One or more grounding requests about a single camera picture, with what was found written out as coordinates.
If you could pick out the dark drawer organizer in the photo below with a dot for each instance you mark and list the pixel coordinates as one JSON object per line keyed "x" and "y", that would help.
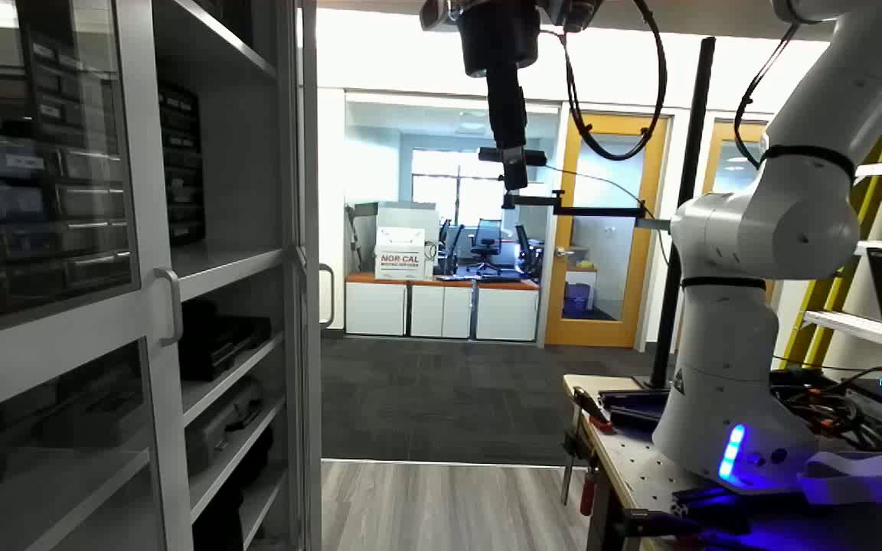
{"x": 43, "y": 204}

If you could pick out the blue bin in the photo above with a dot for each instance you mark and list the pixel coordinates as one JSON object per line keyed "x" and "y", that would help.
{"x": 576, "y": 294}

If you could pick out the white crumpled sheet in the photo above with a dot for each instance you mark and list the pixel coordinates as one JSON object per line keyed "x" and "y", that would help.
{"x": 871, "y": 462}

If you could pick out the yellow ladder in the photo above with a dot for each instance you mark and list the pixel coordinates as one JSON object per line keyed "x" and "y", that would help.
{"x": 851, "y": 286}

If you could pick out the black vertical pole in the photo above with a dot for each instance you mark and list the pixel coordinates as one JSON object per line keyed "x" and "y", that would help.
{"x": 702, "y": 102}

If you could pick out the white box red label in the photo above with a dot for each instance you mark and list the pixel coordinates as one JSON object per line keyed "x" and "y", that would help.
{"x": 399, "y": 253}

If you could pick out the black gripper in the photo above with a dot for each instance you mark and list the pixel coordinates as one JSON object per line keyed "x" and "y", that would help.
{"x": 500, "y": 33}

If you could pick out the white low cabinet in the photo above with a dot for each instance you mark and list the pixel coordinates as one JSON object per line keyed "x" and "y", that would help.
{"x": 375, "y": 307}
{"x": 444, "y": 309}
{"x": 507, "y": 313}

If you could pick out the tall black box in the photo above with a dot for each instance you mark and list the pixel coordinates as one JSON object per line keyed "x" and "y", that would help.
{"x": 181, "y": 162}

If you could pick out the orange framed glass door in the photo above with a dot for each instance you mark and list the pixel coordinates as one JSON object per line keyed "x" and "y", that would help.
{"x": 605, "y": 331}
{"x": 712, "y": 153}

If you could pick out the black bulky case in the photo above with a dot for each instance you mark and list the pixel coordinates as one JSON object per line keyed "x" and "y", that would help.
{"x": 231, "y": 509}

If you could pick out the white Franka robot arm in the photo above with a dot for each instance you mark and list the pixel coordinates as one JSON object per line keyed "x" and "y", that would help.
{"x": 768, "y": 224}

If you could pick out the black flat device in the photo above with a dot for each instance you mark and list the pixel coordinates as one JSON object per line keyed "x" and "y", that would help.
{"x": 222, "y": 338}

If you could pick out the grey flat device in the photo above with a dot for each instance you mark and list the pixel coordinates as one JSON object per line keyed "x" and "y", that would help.
{"x": 224, "y": 422}

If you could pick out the black flat box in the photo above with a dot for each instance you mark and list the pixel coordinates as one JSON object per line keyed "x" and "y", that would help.
{"x": 636, "y": 408}

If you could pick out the white shelf cabinet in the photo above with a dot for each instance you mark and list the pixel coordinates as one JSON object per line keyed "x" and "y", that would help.
{"x": 242, "y": 186}

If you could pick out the black stand camera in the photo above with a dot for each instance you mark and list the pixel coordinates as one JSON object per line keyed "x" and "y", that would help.
{"x": 513, "y": 156}

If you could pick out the wooden perforated work table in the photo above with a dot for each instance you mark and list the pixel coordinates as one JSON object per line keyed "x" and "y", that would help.
{"x": 626, "y": 472}

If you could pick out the blue machine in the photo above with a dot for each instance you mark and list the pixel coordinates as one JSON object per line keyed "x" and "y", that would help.
{"x": 481, "y": 248}

